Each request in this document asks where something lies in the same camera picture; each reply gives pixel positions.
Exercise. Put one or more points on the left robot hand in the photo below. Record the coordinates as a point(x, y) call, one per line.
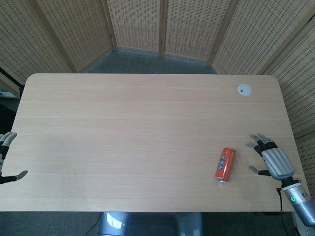
point(5, 140)

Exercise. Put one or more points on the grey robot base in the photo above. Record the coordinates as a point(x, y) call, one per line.
point(150, 223)

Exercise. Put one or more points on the woven bamboo folding screen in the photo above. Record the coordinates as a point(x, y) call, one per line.
point(157, 32)

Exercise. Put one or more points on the black tripod stand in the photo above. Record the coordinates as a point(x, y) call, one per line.
point(11, 78)

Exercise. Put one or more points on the orange soda can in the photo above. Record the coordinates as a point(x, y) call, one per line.
point(224, 165)

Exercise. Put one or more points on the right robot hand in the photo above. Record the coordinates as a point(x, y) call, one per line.
point(276, 159)

